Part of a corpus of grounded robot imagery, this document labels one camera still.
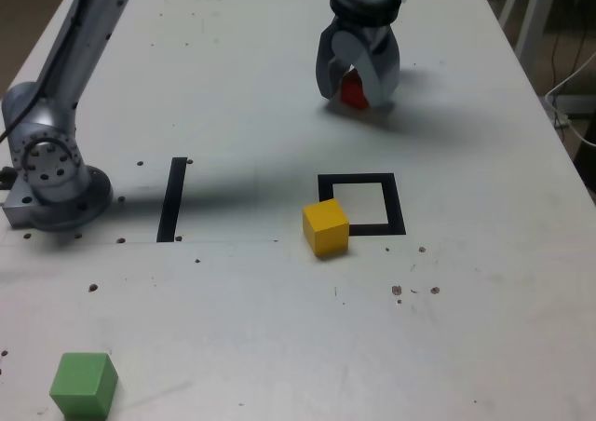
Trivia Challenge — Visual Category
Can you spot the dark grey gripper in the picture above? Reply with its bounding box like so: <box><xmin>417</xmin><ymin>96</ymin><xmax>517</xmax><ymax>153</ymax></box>
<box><xmin>315</xmin><ymin>19</ymin><xmax>400</xmax><ymax>110</ymax></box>

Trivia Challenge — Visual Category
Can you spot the red cube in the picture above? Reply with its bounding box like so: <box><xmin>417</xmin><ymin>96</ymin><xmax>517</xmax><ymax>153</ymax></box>
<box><xmin>339</xmin><ymin>69</ymin><xmax>372</xmax><ymax>111</ymax></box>

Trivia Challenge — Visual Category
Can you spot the yellow cube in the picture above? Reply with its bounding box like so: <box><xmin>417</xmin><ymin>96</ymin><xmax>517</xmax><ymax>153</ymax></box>
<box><xmin>302</xmin><ymin>197</ymin><xmax>351</xmax><ymax>259</ymax></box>

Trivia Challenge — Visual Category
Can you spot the green cube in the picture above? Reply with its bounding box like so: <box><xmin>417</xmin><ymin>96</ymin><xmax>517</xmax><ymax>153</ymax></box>
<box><xmin>49</xmin><ymin>352</ymin><xmax>119</xmax><ymax>421</ymax></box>

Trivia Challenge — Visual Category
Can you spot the black tape square outline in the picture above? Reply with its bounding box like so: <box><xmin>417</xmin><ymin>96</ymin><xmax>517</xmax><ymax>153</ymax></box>
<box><xmin>318</xmin><ymin>172</ymin><xmax>407</xmax><ymax>236</ymax></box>

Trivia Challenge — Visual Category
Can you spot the black tape strip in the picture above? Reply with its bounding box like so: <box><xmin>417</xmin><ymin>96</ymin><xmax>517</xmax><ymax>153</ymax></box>
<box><xmin>156</xmin><ymin>156</ymin><xmax>188</xmax><ymax>244</ymax></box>

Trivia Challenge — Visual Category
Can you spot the thin black cable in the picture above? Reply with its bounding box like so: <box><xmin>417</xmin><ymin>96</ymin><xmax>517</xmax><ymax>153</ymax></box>
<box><xmin>570</xmin><ymin>32</ymin><xmax>588</xmax><ymax>75</ymax></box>
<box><xmin>550</xmin><ymin>32</ymin><xmax>560</xmax><ymax>94</ymax></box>

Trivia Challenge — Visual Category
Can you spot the white cable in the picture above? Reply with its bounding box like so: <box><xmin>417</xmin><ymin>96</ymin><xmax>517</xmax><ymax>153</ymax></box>
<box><xmin>543</xmin><ymin>50</ymin><xmax>596</xmax><ymax>150</ymax></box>

